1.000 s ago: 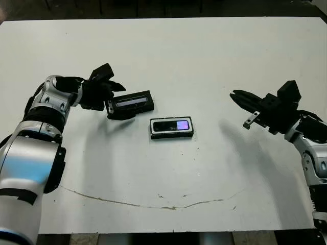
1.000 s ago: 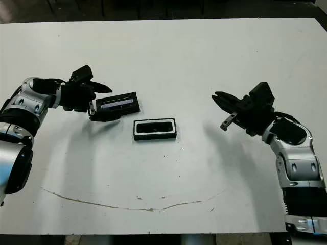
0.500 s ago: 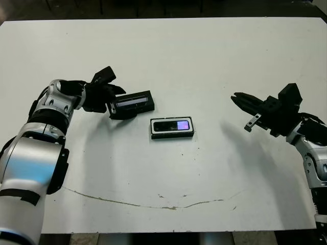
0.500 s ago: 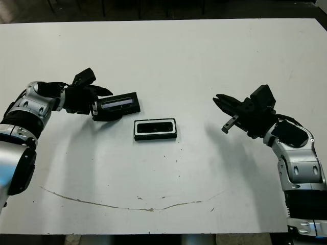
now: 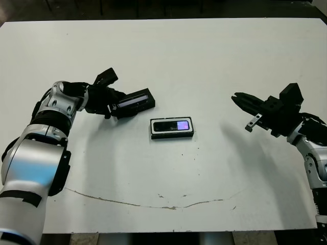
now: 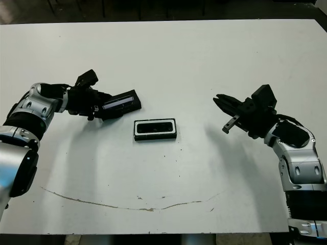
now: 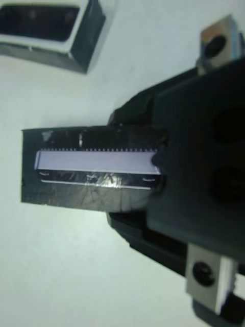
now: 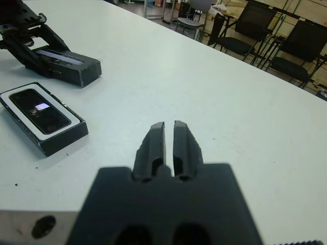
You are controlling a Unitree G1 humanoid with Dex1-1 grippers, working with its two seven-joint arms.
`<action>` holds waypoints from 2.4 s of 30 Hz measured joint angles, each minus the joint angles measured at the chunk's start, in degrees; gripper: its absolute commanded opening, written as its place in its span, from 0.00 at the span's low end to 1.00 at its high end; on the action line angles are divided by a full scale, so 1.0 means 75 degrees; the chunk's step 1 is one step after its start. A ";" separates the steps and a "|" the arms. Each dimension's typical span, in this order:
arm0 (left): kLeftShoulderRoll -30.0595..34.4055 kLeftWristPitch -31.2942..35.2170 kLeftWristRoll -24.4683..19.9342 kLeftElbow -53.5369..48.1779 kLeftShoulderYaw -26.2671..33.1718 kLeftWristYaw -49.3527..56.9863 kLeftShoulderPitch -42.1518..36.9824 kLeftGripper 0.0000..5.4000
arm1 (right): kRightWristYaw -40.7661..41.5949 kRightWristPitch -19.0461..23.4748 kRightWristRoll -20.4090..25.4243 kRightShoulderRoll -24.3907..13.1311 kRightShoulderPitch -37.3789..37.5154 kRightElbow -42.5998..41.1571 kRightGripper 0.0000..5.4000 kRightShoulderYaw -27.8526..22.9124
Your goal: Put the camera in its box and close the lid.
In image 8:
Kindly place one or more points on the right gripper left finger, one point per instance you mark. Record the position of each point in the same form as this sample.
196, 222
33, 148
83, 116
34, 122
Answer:
153, 153

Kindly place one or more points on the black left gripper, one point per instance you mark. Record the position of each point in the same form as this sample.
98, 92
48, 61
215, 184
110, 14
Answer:
15, 15

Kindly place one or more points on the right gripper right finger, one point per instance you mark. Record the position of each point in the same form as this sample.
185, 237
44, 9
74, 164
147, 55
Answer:
185, 150

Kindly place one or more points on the black box lid with window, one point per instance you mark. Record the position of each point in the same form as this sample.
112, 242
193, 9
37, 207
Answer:
87, 71

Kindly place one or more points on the black box base white insert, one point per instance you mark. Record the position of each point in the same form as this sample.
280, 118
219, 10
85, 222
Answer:
64, 139

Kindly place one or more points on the wooden desk with white legs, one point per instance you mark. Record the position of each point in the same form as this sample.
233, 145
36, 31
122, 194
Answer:
145, 7

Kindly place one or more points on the grey plastic chair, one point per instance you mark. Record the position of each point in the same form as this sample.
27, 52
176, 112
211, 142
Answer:
190, 22

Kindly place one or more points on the white plastic bag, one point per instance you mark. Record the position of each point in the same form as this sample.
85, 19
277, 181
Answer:
217, 9

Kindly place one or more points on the black trash bin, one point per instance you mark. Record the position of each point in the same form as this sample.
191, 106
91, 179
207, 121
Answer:
322, 95

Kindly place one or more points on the black mesh chair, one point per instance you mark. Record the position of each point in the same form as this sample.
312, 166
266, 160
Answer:
304, 40
255, 18

